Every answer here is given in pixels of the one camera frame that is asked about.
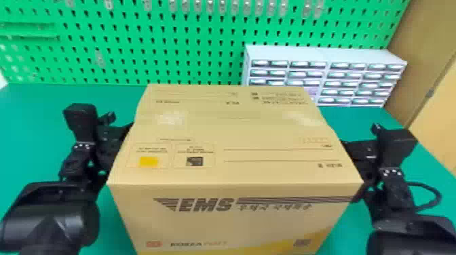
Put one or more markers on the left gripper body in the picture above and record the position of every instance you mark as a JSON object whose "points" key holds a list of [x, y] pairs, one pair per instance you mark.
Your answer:
{"points": [[108, 142]]}

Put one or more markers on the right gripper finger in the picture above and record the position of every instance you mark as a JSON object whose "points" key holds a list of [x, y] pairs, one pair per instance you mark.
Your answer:
{"points": [[376, 129]]}

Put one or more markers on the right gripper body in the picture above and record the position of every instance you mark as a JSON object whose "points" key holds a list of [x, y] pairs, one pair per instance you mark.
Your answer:
{"points": [[361, 156]]}

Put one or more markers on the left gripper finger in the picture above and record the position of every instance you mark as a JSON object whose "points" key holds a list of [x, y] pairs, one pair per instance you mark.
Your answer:
{"points": [[106, 118]]}

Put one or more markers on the cardboard box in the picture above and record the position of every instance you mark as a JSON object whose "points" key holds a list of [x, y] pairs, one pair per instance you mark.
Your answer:
{"points": [[231, 142]]}

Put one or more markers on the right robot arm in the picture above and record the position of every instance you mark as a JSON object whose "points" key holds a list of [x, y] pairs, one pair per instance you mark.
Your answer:
{"points": [[399, 213]]}

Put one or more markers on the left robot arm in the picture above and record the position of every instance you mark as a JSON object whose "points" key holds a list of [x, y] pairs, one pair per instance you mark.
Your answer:
{"points": [[53, 213]]}

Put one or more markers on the white drawer cabinet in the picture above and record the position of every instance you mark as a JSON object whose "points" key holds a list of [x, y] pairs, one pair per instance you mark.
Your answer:
{"points": [[342, 76]]}

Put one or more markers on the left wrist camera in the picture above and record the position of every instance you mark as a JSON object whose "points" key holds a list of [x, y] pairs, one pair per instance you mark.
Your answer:
{"points": [[80, 121]]}

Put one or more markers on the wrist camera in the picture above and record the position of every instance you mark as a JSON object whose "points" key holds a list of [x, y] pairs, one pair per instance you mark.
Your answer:
{"points": [[80, 121], [396, 146]]}

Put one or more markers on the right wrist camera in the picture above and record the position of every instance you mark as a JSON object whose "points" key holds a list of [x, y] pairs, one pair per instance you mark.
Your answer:
{"points": [[396, 146]]}

